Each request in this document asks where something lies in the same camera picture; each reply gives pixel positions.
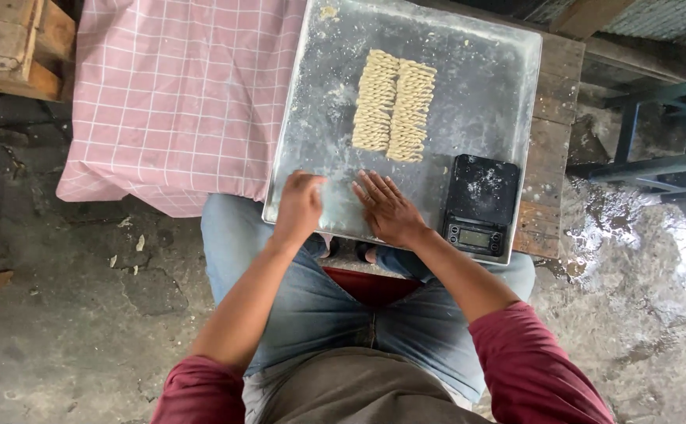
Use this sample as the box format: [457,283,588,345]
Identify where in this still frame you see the red stool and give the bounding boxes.
[321,265,425,308]

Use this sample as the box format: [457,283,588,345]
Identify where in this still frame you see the black digital kitchen scale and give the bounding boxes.
[441,154,522,258]

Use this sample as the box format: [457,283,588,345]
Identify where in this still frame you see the pink checked cloth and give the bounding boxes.
[56,0,309,219]

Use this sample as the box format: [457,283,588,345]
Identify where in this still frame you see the wooden beam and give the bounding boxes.
[548,0,639,40]

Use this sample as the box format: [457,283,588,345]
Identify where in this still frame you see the maroon long-sleeved shirt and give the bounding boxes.
[150,301,616,424]

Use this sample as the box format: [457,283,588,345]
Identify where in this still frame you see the wooden plank table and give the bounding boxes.
[408,0,587,260]

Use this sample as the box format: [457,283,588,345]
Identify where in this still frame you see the wooden crate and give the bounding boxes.
[0,0,78,102]

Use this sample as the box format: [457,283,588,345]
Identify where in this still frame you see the dark blue metal frame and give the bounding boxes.
[567,75,686,205]

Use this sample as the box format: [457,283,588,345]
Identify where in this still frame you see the person's left hand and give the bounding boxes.
[272,170,328,246]

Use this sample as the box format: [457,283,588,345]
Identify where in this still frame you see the grey apron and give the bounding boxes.
[243,346,491,424]

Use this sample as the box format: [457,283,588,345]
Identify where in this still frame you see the shorter row of twisted dough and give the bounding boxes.
[385,59,438,164]

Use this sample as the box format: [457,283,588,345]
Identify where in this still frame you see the corrugated metal sheet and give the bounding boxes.
[601,0,686,49]

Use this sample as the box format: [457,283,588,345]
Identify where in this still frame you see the person's right hand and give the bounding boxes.
[352,170,432,250]

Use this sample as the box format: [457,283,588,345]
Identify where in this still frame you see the longer row of twisted dough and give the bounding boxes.
[351,49,401,153]

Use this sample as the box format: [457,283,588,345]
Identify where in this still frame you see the floured metal baking tray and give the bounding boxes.
[262,0,543,266]

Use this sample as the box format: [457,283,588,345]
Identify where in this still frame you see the blue jeans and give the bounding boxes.
[201,192,537,405]

